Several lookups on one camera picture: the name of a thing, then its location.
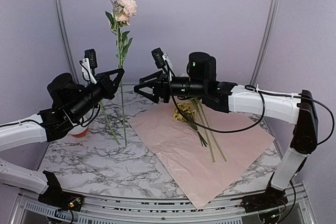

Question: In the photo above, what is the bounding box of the white fake flower stem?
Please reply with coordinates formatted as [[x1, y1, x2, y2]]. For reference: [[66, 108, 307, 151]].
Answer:
[[173, 96, 227, 163]]

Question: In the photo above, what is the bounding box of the yellow fake flower bunch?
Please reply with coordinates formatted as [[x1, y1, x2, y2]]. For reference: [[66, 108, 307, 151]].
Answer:
[[173, 102, 208, 147]]

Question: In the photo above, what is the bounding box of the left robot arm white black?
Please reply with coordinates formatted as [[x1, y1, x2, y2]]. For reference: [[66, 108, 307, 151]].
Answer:
[[1, 69, 124, 206]]

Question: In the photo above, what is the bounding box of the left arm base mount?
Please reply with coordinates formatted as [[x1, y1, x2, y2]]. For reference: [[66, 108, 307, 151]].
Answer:
[[38, 190, 84, 211]]

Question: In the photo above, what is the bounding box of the pink rose fake flower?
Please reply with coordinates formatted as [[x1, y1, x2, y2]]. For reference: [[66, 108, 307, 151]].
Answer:
[[99, 0, 139, 146]]

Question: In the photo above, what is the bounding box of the left aluminium frame post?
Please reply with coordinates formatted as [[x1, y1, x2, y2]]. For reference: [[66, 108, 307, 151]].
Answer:
[[54, 0, 79, 83]]

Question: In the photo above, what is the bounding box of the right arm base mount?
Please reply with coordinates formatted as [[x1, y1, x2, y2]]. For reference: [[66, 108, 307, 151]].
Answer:
[[240, 191, 288, 213]]

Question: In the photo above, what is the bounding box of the pink wrapping paper sheet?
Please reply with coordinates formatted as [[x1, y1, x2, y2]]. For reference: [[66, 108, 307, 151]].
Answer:
[[128, 103, 274, 209]]

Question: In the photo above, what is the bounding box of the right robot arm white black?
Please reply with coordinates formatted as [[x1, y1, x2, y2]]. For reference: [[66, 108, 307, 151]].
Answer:
[[134, 49, 318, 207]]

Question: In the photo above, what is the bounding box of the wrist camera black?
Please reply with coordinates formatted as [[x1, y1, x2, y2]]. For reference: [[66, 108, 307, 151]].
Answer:
[[151, 48, 173, 73], [79, 49, 98, 82]]

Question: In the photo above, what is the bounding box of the aluminium frame post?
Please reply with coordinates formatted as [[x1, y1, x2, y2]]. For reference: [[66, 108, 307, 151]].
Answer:
[[54, 0, 79, 83], [250, 0, 279, 85]]

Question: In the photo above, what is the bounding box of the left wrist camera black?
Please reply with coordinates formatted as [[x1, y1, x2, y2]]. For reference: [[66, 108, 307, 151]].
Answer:
[[79, 49, 98, 82]]

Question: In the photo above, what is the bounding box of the aluminium front rail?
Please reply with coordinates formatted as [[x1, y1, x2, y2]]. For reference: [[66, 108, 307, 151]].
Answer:
[[9, 184, 316, 223]]

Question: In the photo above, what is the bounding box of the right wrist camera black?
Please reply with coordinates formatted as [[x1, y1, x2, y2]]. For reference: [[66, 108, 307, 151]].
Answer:
[[151, 48, 173, 73]]

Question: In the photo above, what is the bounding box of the right aluminium frame post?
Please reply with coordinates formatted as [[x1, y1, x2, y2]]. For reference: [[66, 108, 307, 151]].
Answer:
[[250, 0, 279, 85]]

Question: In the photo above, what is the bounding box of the blue white fake flower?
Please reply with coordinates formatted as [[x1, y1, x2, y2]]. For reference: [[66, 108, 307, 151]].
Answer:
[[194, 98, 216, 163]]

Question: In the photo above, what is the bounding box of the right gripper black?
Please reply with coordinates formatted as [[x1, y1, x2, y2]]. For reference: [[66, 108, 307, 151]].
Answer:
[[133, 70, 206, 104]]

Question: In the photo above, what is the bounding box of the orange white bowl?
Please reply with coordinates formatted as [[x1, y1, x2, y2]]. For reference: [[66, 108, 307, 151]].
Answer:
[[68, 125, 88, 138]]

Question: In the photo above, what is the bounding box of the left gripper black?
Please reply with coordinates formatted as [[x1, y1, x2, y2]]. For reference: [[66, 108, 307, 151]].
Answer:
[[68, 68, 124, 121]]

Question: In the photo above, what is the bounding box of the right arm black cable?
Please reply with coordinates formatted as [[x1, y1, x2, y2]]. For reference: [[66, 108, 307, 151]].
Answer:
[[162, 63, 335, 146]]

